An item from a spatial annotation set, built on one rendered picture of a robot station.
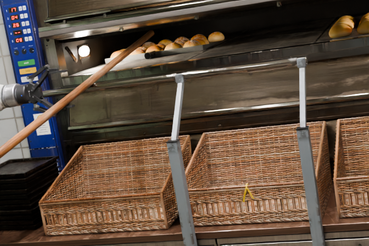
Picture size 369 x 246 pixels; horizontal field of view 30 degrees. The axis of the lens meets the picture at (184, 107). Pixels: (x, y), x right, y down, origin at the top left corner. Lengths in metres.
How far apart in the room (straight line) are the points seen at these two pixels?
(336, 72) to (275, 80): 0.26
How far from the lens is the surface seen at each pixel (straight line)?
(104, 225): 2.85
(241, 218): 2.68
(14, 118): 3.49
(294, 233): 2.59
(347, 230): 2.57
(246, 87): 3.05
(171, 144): 2.54
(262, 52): 3.01
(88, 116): 3.29
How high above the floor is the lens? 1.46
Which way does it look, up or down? 9 degrees down
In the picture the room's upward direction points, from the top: 9 degrees counter-clockwise
